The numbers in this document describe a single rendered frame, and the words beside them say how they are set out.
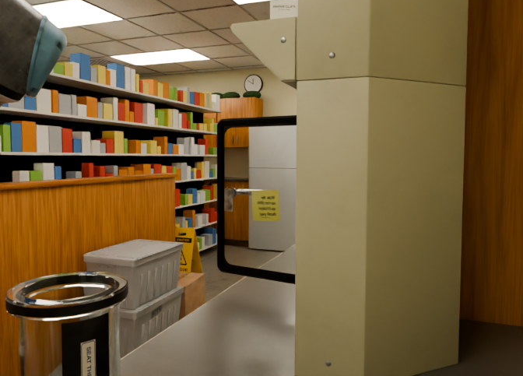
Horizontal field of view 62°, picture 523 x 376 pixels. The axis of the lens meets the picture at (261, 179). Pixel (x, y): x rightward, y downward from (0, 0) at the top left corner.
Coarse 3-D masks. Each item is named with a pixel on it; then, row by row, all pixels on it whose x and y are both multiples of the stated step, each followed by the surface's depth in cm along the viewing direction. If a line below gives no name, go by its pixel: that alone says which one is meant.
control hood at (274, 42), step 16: (240, 32) 70; (256, 32) 69; (272, 32) 68; (288, 32) 68; (256, 48) 70; (272, 48) 69; (288, 48) 68; (272, 64) 69; (288, 64) 68; (288, 80) 68
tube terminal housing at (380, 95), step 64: (320, 0) 66; (384, 0) 64; (448, 0) 69; (320, 64) 66; (384, 64) 65; (448, 64) 70; (320, 128) 66; (384, 128) 65; (448, 128) 70; (320, 192) 67; (384, 192) 66; (448, 192) 71; (320, 256) 67; (384, 256) 66; (448, 256) 72; (320, 320) 68; (384, 320) 67; (448, 320) 73
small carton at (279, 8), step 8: (272, 0) 77; (280, 0) 76; (288, 0) 76; (296, 0) 76; (272, 8) 77; (280, 8) 77; (288, 8) 76; (296, 8) 76; (272, 16) 77; (280, 16) 77; (288, 16) 77
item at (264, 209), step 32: (256, 128) 106; (288, 128) 102; (224, 160) 112; (256, 160) 107; (288, 160) 102; (256, 192) 107; (288, 192) 103; (256, 224) 108; (288, 224) 103; (256, 256) 108; (288, 256) 103
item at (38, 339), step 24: (24, 288) 42; (48, 288) 45; (72, 288) 46; (96, 288) 46; (120, 288) 41; (96, 312) 39; (24, 336) 38; (48, 336) 38; (120, 336) 44; (24, 360) 38; (48, 360) 38; (120, 360) 43
